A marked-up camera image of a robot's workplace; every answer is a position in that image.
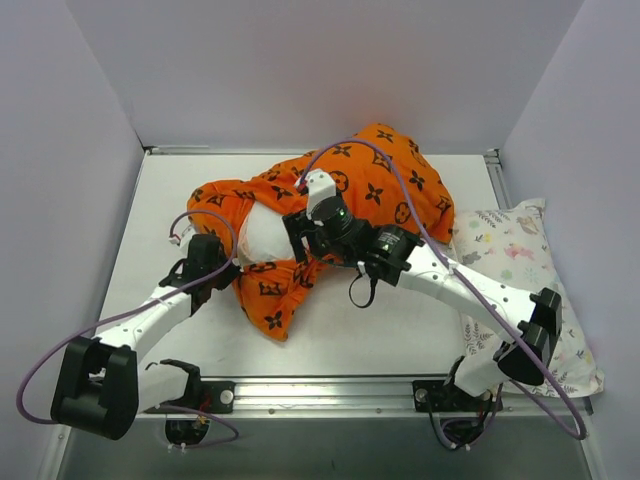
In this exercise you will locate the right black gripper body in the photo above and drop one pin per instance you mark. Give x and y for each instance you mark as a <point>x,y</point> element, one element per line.
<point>295,236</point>

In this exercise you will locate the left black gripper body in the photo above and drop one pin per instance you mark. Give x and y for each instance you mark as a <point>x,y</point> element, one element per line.
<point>220,270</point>

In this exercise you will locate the orange patterned pillowcase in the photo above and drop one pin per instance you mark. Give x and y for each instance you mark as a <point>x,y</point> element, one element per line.
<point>381,175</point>

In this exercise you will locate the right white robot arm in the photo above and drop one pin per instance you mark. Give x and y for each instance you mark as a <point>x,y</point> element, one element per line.
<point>527,324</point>

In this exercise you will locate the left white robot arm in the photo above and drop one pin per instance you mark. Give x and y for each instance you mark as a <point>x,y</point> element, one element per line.
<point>102,384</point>

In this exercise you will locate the white floral animal pillow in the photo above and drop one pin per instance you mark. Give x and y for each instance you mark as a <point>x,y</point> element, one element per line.
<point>511,246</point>

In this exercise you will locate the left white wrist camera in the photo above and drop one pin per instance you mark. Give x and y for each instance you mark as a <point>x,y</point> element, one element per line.
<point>182,238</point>

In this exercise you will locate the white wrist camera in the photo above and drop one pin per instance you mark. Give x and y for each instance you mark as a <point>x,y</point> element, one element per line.
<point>319,186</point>
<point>182,238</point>

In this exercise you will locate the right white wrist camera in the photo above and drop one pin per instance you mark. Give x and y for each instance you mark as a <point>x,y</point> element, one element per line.
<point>319,186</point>

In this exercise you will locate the aluminium back rail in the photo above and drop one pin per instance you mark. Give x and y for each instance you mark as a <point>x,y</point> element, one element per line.
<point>178,150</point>

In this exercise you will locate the aluminium rail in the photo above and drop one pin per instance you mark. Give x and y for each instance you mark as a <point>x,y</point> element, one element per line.
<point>178,150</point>
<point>493,163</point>
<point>320,397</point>

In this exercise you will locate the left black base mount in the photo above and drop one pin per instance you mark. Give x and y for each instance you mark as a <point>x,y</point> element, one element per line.
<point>210,396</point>

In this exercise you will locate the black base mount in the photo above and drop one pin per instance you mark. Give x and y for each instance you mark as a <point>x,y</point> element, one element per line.
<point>210,396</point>
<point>441,396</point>

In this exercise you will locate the aluminium front rail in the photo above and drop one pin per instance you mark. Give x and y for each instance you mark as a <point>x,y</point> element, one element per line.
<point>320,397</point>

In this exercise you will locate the aluminium right side rail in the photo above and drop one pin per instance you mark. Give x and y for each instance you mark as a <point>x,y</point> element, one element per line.
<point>493,163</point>

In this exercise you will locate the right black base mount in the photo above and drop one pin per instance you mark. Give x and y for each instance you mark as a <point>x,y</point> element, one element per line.
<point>441,396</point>

